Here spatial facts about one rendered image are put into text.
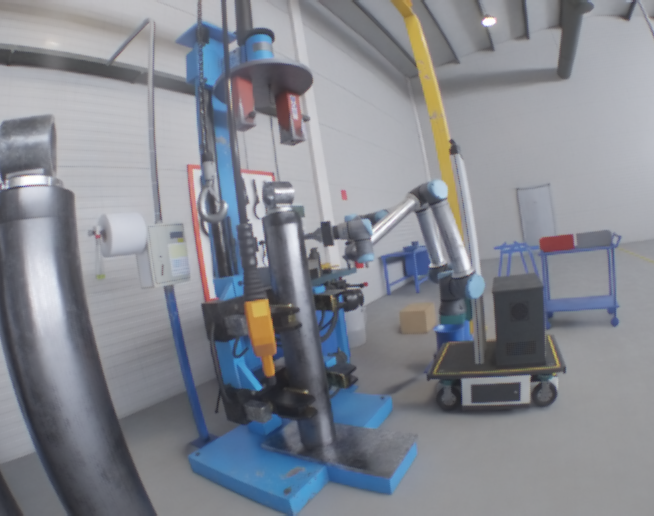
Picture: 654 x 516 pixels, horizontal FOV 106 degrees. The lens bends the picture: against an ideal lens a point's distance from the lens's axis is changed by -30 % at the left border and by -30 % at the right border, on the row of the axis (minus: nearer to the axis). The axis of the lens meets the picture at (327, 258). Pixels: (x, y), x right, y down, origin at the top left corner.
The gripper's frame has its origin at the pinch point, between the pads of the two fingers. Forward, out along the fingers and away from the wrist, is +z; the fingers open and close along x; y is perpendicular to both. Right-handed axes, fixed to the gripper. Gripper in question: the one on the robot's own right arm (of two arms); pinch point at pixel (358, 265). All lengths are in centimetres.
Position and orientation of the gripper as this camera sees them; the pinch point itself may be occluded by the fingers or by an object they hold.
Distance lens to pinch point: 230.8
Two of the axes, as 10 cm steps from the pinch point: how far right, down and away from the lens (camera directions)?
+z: 1.5, 9.9, 0.4
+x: -8.3, 1.1, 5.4
